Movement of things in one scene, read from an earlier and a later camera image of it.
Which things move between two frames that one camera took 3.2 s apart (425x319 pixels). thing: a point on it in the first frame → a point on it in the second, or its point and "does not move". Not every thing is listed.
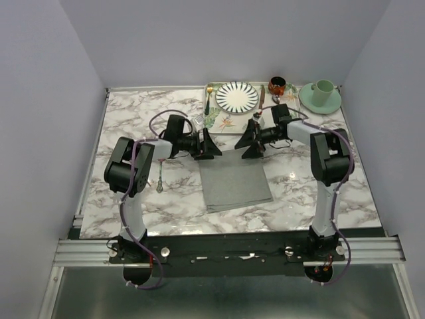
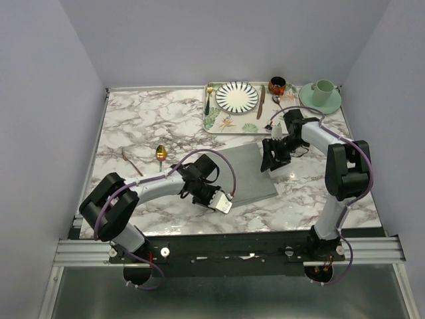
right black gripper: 255,150 → 280,161
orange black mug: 277,85 does not move
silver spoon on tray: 276,98 does not move
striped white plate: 236,98 does not move
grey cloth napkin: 230,181 does not move
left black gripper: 207,147 → 206,203
